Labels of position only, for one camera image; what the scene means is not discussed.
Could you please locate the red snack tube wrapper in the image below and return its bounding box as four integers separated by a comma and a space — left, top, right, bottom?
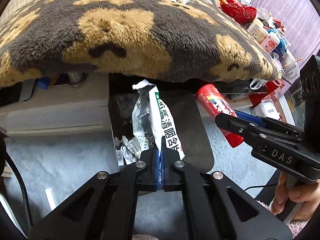
196, 84, 244, 148

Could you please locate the white green text wrapper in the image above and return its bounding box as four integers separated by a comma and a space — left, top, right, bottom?
132, 80, 185, 160

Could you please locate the black trash bin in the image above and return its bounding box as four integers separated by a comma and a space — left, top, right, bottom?
108, 73, 214, 197

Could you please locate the person's right hand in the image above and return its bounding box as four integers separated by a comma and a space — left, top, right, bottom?
271, 172, 320, 221

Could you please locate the white box under table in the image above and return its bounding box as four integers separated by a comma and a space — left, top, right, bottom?
251, 99, 281, 120

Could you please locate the pink hair brush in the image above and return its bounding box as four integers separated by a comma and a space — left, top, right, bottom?
271, 57, 285, 75

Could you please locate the clear glass with chopsticks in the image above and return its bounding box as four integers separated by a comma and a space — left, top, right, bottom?
280, 53, 302, 74

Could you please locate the white bottle red label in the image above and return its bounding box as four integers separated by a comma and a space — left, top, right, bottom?
260, 33, 280, 53

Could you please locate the white bottle yellow label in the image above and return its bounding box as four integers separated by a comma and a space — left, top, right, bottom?
246, 18, 268, 44

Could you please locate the purple window curtain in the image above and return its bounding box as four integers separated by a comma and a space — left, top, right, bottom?
252, 0, 319, 68

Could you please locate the brown teddy bear blanket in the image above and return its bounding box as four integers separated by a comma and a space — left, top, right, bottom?
1, 0, 281, 87

